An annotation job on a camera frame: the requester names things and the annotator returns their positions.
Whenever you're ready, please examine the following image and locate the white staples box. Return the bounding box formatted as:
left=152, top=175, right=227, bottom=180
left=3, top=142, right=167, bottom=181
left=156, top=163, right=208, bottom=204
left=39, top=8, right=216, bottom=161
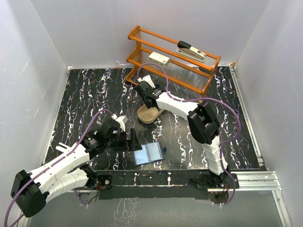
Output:
left=149, top=52, right=170, bottom=67

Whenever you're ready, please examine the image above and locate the orange wooden three-tier rack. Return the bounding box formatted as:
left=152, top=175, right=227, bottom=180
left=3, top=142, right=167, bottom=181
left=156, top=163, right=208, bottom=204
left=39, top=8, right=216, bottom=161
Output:
left=125, top=26, right=221, bottom=96

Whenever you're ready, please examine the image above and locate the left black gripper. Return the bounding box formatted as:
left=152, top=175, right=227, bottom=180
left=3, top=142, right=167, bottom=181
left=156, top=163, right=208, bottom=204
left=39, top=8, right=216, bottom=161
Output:
left=106, top=128, right=142, bottom=151

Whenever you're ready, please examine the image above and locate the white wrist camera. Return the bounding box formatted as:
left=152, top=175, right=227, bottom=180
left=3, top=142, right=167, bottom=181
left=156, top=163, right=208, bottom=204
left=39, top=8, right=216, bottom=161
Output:
left=137, top=75, right=155, bottom=88
left=111, top=114, right=128, bottom=131

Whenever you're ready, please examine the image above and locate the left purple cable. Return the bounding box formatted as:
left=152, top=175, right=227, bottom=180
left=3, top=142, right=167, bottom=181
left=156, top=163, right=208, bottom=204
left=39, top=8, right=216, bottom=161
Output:
left=4, top=109, right=116, bottom=227

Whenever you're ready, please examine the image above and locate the blue card holder wallet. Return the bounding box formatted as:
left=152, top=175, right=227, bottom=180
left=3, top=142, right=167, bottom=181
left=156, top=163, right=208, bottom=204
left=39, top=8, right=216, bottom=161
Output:
left=133, top=142, right=166, bottom=166

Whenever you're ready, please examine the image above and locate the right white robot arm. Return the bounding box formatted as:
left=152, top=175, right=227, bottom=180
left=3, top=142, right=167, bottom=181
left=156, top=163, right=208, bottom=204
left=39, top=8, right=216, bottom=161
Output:
left=135, top=79, right=229, bottom=188

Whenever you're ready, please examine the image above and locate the black and beige stapler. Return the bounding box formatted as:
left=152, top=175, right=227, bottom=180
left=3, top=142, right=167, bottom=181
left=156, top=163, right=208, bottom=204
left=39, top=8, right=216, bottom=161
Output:
left=176, top=41, right=206, bottom=61

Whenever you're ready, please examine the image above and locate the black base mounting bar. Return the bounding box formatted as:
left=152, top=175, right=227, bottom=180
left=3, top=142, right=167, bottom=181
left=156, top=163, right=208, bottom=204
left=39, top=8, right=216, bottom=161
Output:
left=97, top=170, right=239, bottom=200

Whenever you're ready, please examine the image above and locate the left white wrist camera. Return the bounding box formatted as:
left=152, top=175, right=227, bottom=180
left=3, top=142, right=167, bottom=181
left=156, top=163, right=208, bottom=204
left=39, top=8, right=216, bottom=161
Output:
left=111, top=114, right=128, bottom=131

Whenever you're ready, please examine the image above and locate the aluminium frame rail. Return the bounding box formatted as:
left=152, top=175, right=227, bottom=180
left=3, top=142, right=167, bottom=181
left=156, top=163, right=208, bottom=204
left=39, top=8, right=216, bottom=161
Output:
left=228, top=62, right=292, bottom=227

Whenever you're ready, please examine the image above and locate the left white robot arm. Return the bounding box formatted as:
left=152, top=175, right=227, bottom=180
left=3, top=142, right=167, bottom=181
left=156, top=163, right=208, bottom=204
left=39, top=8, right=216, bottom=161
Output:
left=10, top=116, right=142, bottom=218

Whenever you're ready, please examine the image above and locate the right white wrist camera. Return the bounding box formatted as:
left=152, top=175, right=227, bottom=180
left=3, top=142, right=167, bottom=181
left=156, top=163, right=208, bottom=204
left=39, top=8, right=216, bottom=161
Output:
left=137, top=75, right=155, bottom=88

